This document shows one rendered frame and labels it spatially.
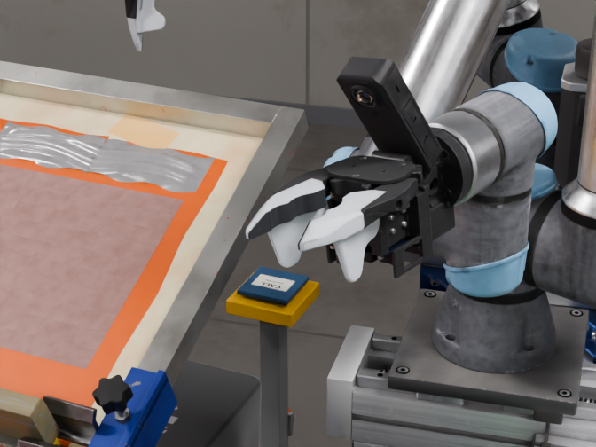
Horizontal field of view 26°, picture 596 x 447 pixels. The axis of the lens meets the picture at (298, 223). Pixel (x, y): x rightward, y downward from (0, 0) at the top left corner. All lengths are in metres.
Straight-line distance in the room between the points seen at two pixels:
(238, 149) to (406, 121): 0.88
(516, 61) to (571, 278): 0.57
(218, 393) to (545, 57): 0.73
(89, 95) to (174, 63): 3.76
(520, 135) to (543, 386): 0.48
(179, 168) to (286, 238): 0.88
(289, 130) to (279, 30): 3.71
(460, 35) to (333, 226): 0.40
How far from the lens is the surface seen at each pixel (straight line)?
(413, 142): 1.04
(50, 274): 1.81
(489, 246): 1.19
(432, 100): 1.28
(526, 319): 1.56
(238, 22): 5.59
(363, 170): 1.03
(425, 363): 1.58
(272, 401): 2.45
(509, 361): 1.56
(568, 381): 1.57
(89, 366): 1.69
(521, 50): 1.96
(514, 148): 1.15
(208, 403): 2.05
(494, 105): 1.15
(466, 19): 1.30
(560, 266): 1.46
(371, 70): 1.00
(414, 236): 1.05
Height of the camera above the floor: 2.10
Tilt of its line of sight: 26 degrees down
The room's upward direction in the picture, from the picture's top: straight up
